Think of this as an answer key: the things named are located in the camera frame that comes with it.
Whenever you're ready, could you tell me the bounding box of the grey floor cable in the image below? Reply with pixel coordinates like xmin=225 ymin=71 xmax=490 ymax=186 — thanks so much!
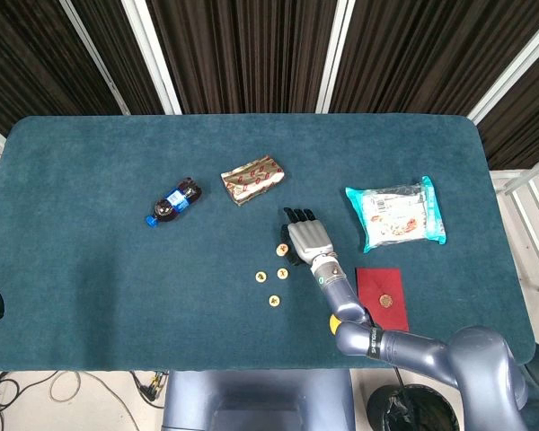
xmin=48 ymin=370 xmax=141 ymax=431

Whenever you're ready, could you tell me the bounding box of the red envelope with gold seal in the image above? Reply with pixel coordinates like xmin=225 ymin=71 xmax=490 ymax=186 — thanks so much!
xmin=355 ymin=268 xmax=411 ymax=333

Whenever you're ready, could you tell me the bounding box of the cola bottle with blue label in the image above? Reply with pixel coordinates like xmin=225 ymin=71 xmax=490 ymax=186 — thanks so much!
xmin=144 ymin=177 xmax=204 ymax=229

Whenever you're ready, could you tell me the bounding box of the dark brown curtain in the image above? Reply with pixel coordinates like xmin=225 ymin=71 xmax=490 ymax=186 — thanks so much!
xmin=0 ymin=0 xmax=539 ymax=198

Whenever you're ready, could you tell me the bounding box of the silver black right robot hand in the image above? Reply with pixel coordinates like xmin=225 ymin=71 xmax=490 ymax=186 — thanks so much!
xmin=279 ymin=207 xmax=335 ymax=267

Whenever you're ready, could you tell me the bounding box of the wide white screen post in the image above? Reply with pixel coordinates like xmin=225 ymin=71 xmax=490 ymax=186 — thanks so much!
xmin=119 ymin=0 xmax=183 ymax=116
xmin=466 ymin=20 xmax=539 ymax=125
xmin=314 ymin=0 xmax=356 ymax=114

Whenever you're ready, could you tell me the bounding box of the teal edged food package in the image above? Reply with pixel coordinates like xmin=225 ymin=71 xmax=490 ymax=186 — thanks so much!
xmin=344 ymin=175 xmax=447 ymax=254

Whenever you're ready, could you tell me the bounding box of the blue grey robot torso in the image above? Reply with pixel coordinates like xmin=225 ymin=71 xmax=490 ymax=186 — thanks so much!
xmin=161 ymin=368 xmax=356 ymax=431

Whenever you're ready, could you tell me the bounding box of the thin white screen post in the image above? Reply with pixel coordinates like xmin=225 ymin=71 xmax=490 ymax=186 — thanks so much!
xmin=57 ymin=0 xmax=131 ymax=116

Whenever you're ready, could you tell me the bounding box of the black plug cable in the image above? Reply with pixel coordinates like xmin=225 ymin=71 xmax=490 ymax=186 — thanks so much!
xmin=131 ymin=369 xmax=170 ymax=410

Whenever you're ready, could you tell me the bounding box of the gold red snack packet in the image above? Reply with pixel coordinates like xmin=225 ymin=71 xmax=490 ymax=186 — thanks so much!
xmin=219 ymin=154 xmax=287 ymax=207

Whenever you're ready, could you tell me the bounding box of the teal velvet tablecloth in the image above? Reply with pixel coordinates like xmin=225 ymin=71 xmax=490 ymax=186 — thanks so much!
xmin=0 ymin=114 xmax=536 ymax=373

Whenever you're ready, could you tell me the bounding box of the silver metal rack frame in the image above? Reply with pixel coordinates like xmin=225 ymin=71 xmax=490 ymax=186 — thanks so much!
xmin=489 ymin=151 xmax=539 ymax=293

